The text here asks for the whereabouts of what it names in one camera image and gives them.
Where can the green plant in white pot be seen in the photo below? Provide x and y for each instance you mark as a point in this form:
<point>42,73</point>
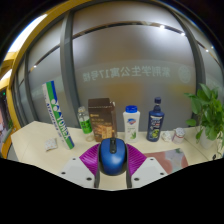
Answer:
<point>210,120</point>

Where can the brown carton box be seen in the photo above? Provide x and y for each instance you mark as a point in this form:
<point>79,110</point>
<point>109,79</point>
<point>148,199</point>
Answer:
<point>101,118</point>

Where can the white and green shuttlecock tube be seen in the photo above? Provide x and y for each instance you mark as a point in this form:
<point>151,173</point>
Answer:
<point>57,115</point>

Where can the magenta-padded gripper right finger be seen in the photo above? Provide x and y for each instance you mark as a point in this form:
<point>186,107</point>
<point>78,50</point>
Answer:
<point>146,168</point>

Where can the blue and black computer mouse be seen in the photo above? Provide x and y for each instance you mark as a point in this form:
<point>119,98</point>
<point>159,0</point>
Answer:
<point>112,156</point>

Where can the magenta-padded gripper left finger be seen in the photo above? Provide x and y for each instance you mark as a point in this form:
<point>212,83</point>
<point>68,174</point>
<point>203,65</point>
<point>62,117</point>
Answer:
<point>80,168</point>

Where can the crumpled white tissue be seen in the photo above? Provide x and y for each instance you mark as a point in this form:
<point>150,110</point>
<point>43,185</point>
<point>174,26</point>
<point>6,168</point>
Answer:
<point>167,136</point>

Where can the clear bottle with green label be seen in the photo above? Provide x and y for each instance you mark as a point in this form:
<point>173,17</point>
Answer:
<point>86,126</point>

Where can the small white cup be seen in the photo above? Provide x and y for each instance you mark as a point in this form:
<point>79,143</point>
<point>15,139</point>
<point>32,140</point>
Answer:
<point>179,135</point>

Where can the pastel floral mouse pad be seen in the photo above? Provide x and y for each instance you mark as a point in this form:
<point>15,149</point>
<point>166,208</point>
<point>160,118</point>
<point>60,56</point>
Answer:
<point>171,160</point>

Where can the white bottle with blue cap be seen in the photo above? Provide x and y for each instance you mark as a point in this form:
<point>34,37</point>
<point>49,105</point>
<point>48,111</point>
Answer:
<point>131,125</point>

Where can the dark blue bottle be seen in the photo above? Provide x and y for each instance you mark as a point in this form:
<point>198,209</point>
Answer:
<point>155,121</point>

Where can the small white packet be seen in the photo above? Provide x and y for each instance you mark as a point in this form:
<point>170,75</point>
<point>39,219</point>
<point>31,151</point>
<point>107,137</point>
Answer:
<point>50,144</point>

